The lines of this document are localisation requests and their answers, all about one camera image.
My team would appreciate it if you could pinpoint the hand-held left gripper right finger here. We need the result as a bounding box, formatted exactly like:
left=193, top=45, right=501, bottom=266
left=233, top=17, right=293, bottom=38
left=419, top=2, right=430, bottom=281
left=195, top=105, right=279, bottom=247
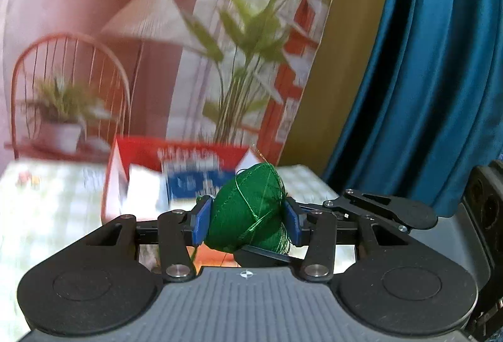
left=285, top=197, right=414, bottom=283

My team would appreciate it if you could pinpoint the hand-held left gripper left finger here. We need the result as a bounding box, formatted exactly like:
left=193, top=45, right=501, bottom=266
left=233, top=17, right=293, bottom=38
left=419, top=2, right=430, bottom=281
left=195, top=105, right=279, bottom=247
left=84, top=196, right=215, bottom=283

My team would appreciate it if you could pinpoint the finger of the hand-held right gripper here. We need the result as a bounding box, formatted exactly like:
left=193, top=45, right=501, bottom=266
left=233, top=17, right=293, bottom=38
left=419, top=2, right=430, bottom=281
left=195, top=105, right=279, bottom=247
left=234, top=245, right=294, bottom=268
left=296, top=188, right=438, bottom=235

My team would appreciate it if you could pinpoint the blue plastic packet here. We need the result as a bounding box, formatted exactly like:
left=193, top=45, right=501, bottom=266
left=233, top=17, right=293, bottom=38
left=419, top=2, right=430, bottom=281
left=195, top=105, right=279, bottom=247
left=165, top=161, right=221, bottom=203

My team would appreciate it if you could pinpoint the green thread ball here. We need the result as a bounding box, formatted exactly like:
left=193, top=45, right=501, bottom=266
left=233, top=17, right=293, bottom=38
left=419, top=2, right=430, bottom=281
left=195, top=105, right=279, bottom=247
left=206, top=163, right=292, bottom=258

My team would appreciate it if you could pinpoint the red cardboard box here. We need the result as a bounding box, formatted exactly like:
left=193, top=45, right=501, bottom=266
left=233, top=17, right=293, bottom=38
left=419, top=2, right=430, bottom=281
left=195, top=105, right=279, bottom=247
left=101, top=135, right=262, bottom=227

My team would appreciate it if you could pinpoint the white packet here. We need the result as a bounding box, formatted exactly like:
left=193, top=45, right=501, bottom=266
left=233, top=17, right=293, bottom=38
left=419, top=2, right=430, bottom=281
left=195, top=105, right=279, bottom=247
left=126, top=164, right=165, bottom=211

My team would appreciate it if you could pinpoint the teal curtain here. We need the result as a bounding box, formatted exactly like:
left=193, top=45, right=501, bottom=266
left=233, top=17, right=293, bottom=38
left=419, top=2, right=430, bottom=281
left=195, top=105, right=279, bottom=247
left=321, top=0, right=503, bottom=210

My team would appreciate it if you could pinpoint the checkered tablecloth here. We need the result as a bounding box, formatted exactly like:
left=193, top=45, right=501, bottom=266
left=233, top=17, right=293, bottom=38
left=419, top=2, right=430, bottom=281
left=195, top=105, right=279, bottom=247
left=0, top=159, right=342, bottom=342

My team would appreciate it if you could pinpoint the printed room scene backdrop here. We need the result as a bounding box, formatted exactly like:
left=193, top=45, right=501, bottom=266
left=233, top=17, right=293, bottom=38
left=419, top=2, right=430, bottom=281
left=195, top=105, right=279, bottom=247
left=0, top=0, right=347, bottom=170

